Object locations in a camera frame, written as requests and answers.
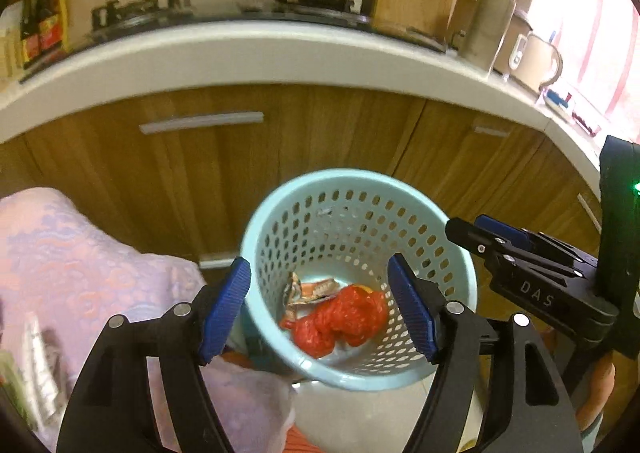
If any black glass gas cooktop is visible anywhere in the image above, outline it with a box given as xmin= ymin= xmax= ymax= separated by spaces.
xmin=20 ymin=3 xmax=448 ymax=84

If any person's right hand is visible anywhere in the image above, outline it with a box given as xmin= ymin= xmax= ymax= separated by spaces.
xmin=574 ymin=352 xmax=617 ymax=440

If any green leaf vegetable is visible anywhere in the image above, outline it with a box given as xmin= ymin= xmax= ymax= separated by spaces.
xmin=0 ymin=348 xmax=31 ymax=429

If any red plastic bag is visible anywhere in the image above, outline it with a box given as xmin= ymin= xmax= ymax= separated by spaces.
xmin=280 ymin=284 xmax=390 ymax=360

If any steel canister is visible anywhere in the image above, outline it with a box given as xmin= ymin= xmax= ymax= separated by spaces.
xmin=459 ymin=0 xmax=518 ymax=74

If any bright window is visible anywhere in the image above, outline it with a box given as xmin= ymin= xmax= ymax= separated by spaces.
xmin=525 ymin=0 xmax=640 ymax=144

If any white enamel mug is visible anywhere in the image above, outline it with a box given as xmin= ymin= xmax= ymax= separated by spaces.
xmin=515 ymin=32 xmax=564 ymax=92

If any long metal cabinet handle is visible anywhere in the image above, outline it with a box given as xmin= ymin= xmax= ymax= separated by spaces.
xmin=140 ymin=111 xmax=265 ymax=135

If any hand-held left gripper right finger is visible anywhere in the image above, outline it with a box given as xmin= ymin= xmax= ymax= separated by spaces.
xmin=387 ymin=253 xmax=585 ymax=453

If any white rice cooker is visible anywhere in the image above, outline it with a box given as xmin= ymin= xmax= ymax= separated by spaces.
xmin=500 ymin=8 xmax=535 ymax=80

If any silver wrapper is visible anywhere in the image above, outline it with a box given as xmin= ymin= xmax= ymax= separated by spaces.
xmin=20 ymin=313 xmax=66 ymax=429

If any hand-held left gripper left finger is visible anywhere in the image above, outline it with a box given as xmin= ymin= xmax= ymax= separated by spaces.
xmin=56 ymin=257 xmax=252 ymax=453

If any crumpled snack wrapper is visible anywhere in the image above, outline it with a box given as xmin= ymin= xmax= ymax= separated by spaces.
xmin=282 ymin=272 xmax=346 ymax=321

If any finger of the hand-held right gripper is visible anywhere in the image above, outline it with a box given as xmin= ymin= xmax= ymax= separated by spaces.
xmin=445 ymin=216 xmax=619 ymax=334
xmin=474 ymin=214 xmax=599 ymax=280

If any light blue perforated basket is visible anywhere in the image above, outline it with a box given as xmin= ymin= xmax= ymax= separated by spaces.
xmin=240 ymin=168 xmax=478 ymax=393

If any pink patterned cloth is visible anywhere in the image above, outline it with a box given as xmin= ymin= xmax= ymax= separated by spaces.
xmin=0 ymin=188 xmax=298 ymax=453

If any yellow perforated basket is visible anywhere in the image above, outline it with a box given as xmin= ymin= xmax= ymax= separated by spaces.
xmin=0 ymin=23 xmax=22 ymax=80

